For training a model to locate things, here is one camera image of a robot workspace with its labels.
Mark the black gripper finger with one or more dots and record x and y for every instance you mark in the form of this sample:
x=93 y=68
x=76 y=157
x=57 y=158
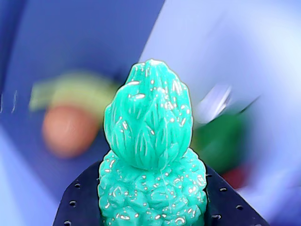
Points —
x=80 y=202

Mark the green toy pineapple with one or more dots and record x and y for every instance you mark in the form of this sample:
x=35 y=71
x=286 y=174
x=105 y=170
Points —
x=152 y=141

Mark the green recipient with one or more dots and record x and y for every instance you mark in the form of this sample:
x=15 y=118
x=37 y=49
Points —
x=218 y=141

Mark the orange toy fruit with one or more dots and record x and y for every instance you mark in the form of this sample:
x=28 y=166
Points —
x=68 y=131

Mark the yellow green toy fruit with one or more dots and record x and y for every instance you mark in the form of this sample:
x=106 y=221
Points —
x=77 y=91

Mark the blue toy kitchen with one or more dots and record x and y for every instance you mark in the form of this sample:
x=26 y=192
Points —
x=70 y=35

